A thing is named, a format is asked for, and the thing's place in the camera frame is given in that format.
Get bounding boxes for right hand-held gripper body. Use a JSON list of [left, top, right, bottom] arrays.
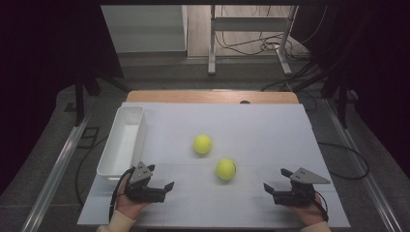
[[273, 166, 332, 208]]

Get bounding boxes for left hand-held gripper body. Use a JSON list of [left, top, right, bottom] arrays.
[[124, 160, 167, 204]]

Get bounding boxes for white rectangular plastic bin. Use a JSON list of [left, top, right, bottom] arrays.
[[96, 105, 148, 181]]

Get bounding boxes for yellow tennis ball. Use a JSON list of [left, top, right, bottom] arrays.
[[215, 158, 237, 181], [192, 133, 214, 155]]

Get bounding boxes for person's left hand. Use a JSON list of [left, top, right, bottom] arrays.
[[114, 179, 151, 220]]

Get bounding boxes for person's right hand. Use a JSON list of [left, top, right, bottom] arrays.
[[289, 194, 327, 226]]

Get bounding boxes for white paper sheet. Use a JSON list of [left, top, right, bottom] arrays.
[[76, 101, 352, 228]]

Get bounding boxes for wooden table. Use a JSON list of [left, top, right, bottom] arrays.
[[125, 90, 301, 104]]

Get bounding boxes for black tripod stand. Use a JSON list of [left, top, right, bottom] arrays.
[[289, 59, 360, 130], [72, 61, 132, 128]]

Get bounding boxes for white cabinet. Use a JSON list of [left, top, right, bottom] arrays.
[[100, 4, 189, 54]]

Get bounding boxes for dark curtain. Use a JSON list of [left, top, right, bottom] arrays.
[[291, 0, 410, 180], [0, 0, 125, 194]]

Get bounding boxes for grey metal stand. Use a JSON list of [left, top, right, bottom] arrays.
[[207, 4, 300, 77]]

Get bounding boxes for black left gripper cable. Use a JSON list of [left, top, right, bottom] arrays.
[[108, 166, 137, 223]]

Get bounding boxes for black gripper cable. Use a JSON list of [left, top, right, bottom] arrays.
[[313, 189, 330, 223], [108, 166, 137, 223]]

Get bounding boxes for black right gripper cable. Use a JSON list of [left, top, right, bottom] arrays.
[[313, 189, 330, 223]]

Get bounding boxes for thin black floor cable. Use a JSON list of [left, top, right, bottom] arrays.
[[74, 134, 109, 208]]

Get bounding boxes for aluminium floor rail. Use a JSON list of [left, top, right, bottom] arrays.
[[19, 112, 94, 232], [323, 98, 404, 232]]

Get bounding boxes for black looped floor cable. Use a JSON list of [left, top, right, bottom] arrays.
[[317, 141, 371, 181]]

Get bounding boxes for tangle of black floor cables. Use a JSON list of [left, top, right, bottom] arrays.
[[215, 4, 328, 62]]

